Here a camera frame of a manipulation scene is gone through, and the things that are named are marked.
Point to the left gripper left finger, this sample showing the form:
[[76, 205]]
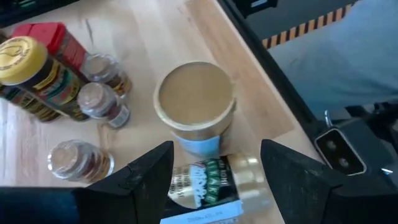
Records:
[[140, 186]]

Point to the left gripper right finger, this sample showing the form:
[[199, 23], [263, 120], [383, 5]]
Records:
[[295, 186]]

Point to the furikake seasoning glass jar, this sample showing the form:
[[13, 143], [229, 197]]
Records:
[[214, 186], [194, 96]]

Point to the yellow-lid dark spice jar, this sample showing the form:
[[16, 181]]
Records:
[[31, 105], [21, 59]]

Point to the yellow black hazard tape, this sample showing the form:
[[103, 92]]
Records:
[[308, 26]]

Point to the red-lid spice jar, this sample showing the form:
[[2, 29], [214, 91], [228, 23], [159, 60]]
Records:
[[40, 34]]

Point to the silver table-level camera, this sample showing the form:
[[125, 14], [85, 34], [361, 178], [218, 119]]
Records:
[[339, 152]]

